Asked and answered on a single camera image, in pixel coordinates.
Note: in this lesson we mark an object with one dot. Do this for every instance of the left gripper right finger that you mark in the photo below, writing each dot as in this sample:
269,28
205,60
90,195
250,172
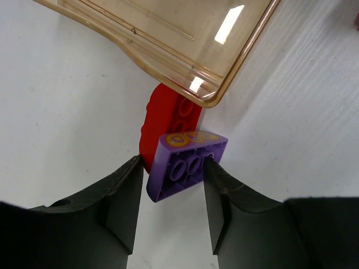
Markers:
251,230

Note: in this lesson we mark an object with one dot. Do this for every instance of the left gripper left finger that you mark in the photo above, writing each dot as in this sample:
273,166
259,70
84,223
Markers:
93,228

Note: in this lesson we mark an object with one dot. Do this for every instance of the purple curved lego brick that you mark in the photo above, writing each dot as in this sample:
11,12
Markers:
178,161

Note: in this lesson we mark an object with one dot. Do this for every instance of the red curved lego brick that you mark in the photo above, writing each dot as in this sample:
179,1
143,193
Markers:
166,112

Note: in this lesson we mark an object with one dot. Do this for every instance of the amber transparent container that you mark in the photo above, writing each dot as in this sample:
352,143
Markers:
193,47

